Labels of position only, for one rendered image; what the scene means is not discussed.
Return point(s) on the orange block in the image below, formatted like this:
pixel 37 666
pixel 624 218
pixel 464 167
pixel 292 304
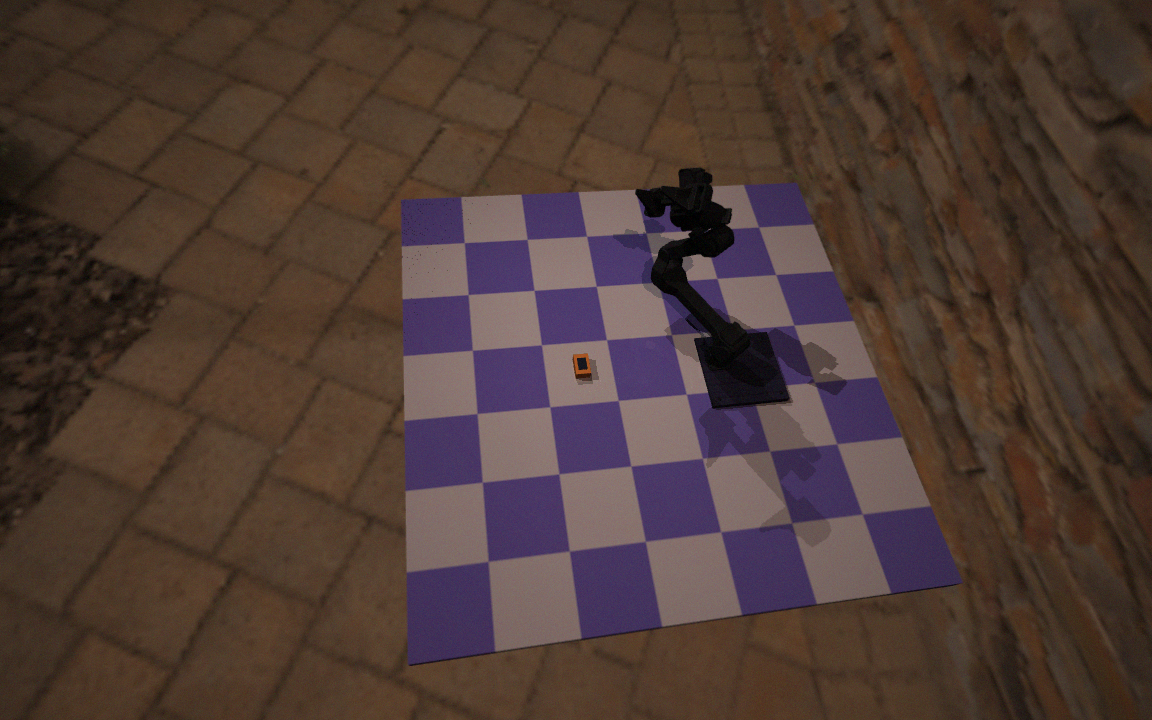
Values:
pixel 581 366

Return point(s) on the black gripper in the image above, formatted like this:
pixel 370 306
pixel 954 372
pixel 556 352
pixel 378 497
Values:
pixel 687 202

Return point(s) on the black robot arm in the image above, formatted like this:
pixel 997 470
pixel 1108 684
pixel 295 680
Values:
pixel 729 339

